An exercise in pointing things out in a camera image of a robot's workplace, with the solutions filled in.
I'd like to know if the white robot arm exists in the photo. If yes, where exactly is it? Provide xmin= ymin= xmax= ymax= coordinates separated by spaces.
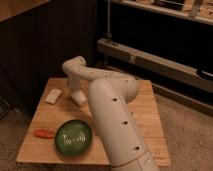
xmin=62 ymin=56 xmax=160 ymax=171

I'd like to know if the green ceramic bowl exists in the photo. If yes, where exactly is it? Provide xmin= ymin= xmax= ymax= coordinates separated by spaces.
xmin=54 ymin=119 xmax=92 ymax=157

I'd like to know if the wooden table board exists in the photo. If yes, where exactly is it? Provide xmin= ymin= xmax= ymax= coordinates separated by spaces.
xmin=17 ymin=78 xmax=171 ymax=166

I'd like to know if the metal pole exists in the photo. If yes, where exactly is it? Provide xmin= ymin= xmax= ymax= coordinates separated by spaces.
xmin=107 ymin=0 xmax=111 ymax=41

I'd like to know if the orange carrot toy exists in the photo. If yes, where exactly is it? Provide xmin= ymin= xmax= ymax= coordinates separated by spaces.
xmin=33 ymin=130 xmax=54 ymax=139

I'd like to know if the grey metal beam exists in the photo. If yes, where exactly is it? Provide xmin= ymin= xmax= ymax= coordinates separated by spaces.
xmin=97 ymin=38 xmax=213 ymax=93

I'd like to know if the wooden shelf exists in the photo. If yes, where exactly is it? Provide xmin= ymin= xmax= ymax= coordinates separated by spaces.
xmin=111 ymin=0 xmax=213 ymax=26

